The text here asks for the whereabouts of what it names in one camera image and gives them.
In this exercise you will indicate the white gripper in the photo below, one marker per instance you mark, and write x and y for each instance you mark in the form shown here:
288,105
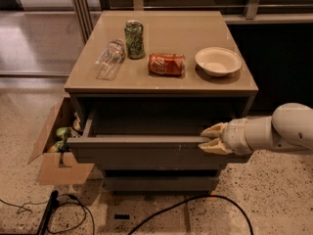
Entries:
235,136

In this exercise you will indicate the grey top drawer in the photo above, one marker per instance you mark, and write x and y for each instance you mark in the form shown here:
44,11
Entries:
151,134

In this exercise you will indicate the grey drawer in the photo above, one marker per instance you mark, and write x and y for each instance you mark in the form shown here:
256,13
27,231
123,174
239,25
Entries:
138,184
151,134

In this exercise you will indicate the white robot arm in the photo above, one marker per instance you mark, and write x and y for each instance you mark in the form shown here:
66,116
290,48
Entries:
288,130

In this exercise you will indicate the grey drawer cabinet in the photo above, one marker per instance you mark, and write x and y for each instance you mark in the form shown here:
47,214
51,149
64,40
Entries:
164,32

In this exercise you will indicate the grey bottom drawer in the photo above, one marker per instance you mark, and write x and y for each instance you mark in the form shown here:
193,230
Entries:
138,184

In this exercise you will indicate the white paper bowl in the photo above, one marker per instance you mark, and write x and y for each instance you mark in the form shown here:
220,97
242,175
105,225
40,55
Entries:
217,61

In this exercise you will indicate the clear plastic bottle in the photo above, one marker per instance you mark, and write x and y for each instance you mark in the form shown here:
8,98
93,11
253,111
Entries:
110,60

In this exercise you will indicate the metal window railing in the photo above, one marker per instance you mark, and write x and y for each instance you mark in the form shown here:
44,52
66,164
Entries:
286,13

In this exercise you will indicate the green drink can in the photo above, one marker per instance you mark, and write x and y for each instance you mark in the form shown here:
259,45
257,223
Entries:
134,39

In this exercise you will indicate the green snack bag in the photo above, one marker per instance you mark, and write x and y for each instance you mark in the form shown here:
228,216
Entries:
61,146

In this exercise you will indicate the cardboard box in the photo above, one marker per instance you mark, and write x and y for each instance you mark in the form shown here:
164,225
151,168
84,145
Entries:
58,168

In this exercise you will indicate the black power strip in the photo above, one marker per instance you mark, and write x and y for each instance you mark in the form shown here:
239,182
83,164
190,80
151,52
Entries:
51,206

